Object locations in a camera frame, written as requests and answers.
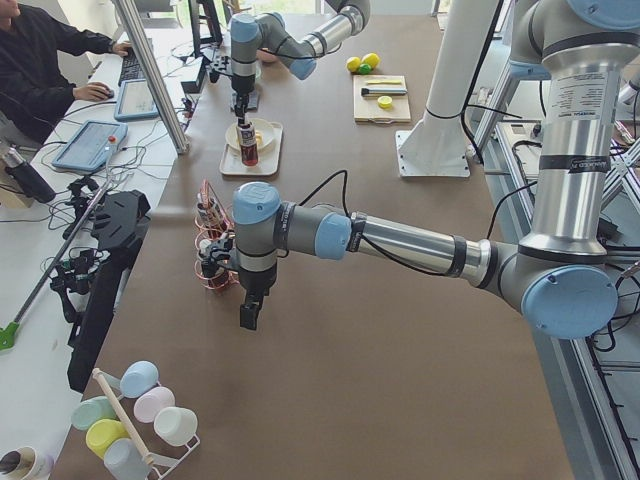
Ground cup rack with pastel cups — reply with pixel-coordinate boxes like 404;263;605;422
71;360;201;479

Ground aluminium frame post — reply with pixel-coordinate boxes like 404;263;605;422
112;0;189;155

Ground copper wire bottle rack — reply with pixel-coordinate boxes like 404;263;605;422
194;179;238;293

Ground yellow lemon near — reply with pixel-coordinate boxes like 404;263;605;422
346;57;362;72

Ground grey folded cloth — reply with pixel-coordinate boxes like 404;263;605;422
230;90;260;111

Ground yellow lemon far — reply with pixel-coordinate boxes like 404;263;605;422
361;52;380;70

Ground wooden cutting board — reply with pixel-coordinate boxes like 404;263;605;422
352;74;411;123

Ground person in black shirt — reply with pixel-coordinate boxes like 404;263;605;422
1;1;131;144

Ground half lemon slice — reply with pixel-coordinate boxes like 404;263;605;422
377;95;393;110

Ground teach pendant tablet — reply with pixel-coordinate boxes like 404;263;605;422
51;121;128;173
114;79;159;122

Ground tea bottle rack back left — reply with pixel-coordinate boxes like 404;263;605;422
196;194;227;232

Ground tea bottle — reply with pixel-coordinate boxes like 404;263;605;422
236;119;259;167

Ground tea bottle rack back right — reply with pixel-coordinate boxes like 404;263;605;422
198;239;220;280

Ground green lime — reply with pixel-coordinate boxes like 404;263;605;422
357;63;372;75

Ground yellow lemon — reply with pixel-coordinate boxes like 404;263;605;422
346;57;362;72
361;52;380;70

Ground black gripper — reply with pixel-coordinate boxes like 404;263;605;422
209;54;253;126
213;237;277;330

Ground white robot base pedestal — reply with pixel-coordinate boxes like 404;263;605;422
396;0;503;178

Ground white serving tray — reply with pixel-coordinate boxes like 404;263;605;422
219;122;283;177

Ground white round plate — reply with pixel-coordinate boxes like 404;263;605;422
225;118;275;152

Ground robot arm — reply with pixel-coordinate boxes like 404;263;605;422
200;1;639;339
229;0;371;125

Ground steel muddler black tip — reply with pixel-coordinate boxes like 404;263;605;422
360;87;408;97

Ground black keyboard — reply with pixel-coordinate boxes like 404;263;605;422
118;47;145;86

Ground tea bottle rack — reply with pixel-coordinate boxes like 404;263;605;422
196;194;227;232
198;239;220;280

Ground black water bottle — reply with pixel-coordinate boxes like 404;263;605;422
1;147;56;204

